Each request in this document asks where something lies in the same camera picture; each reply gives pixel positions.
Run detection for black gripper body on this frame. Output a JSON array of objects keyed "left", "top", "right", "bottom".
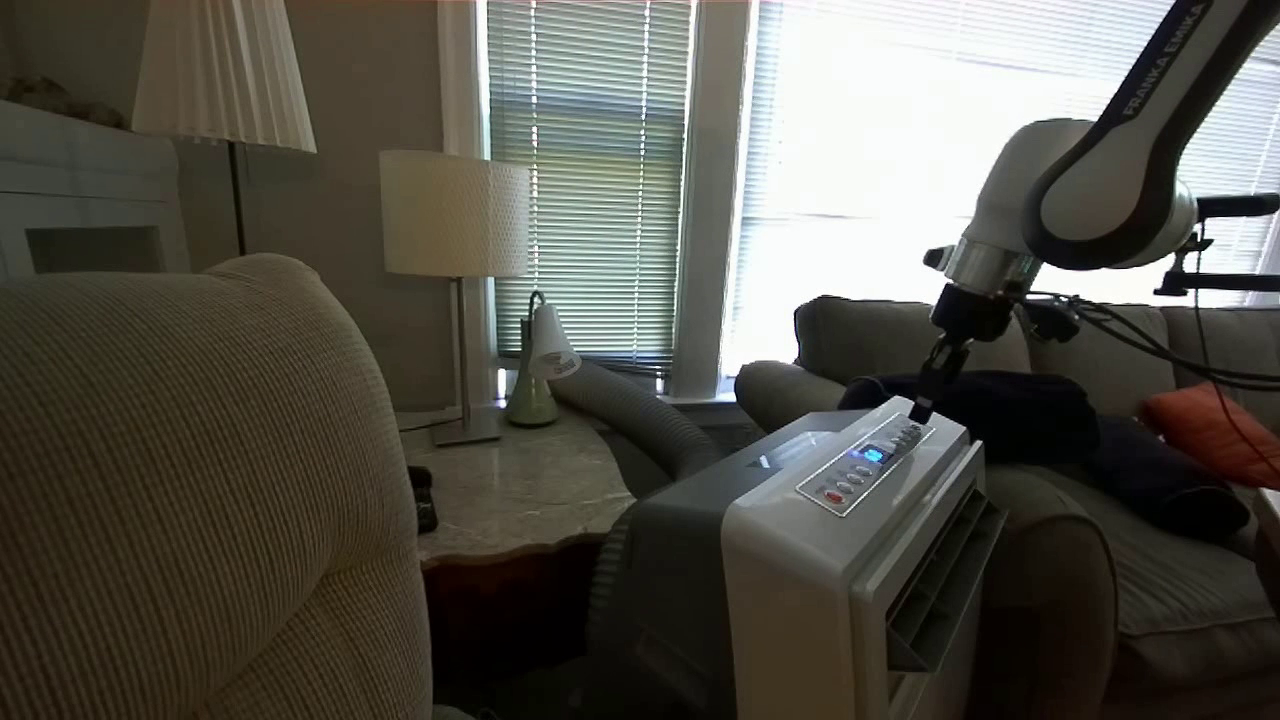
[{"left": 927, "top": 279, "right": 1025, "bottom": 348}]

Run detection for white air conditioner unit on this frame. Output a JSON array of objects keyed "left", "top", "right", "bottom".
[{"left": 586, "top": 390, "right": 1012, "bottom": 720}]

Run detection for dark blanket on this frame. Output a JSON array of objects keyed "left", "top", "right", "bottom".
[{"left": 838, "top": 369, "right": 1258, "bottom": 542}]

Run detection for window blinds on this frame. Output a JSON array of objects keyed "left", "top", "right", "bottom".
[
  {"left": 486, "top": 0, "right": 702, "bottom": 364},
  {"left": 730, "top": 0, "right": 1280, "bottom": 379}
]

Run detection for orange cushion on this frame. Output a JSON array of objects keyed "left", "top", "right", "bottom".
[{"left": 1137, "top": 379, "right": 1280, "bottom": 490}]

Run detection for grey-green fabric sofa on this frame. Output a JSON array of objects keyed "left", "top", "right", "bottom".
[{"left": 733, "top": 292, "right": 1280, "bottom": 720}]

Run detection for white cone-shaped appliance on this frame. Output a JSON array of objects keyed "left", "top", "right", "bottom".
[{"left": 504, "top": 287, "right": 586, "bottom": 433}]

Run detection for marble top side table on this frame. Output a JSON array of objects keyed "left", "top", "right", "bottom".
[{"left": 395, "top": 406, "right": 639, "bottom": 711}]

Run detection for table lamp with white shade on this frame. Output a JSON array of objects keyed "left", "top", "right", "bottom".
[{"left": 376, "top": 147, "right": 535, "bottom": 450}]

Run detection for beige armchair back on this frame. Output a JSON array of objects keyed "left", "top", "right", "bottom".
[{"left": 0, "top": 252, "right": 440, "bottom": 720}]

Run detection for floor lamp with pleated shade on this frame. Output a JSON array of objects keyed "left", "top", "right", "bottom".
[{"left": 130, "top": 0, "right": 322, "bottom": 260}]

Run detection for white mantel shelf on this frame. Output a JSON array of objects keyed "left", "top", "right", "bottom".
[{"left": 0, "top": 96, "right": 193, "bottom": 279}]

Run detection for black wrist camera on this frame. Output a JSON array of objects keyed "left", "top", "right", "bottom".
[{"left": 1021, "top": 294, "right": 1089, "bottom": 348}]

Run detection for black cables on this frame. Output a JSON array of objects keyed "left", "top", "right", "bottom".
[{"left": 1025, "top": 292, "right": 1280, "bottom": 398}]

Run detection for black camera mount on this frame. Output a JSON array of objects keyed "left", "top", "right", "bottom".
[{"left": 1154, "top": 193, "right": 1280, "bottom": 299}]

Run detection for grey corrugated exhaust hose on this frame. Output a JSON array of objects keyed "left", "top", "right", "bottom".
[{"left": 550, "top": 355, "right": 733, "bottom": 501}]

